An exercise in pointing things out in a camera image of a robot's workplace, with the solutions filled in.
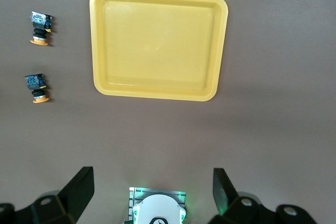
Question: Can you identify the brown table cover sheet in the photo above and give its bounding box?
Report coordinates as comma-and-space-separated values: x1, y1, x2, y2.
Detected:
0, 0, 336, 224

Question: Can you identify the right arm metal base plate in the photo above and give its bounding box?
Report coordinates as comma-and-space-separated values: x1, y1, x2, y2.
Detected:
128, 186, 187, 222

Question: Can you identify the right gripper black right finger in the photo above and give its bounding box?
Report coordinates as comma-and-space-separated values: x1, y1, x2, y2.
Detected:
209, 167, 320, 224

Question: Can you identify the yellow mushroom push button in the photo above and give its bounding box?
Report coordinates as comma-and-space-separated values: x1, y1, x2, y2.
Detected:
29, 10, 53, 46
24, 73, 50, 104

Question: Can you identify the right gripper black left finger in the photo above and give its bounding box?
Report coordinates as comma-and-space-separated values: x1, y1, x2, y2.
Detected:
0, 166, 95, 224

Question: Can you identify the yellow plastic tray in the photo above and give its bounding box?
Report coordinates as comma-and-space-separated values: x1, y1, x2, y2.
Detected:
89, 0, 229, 102

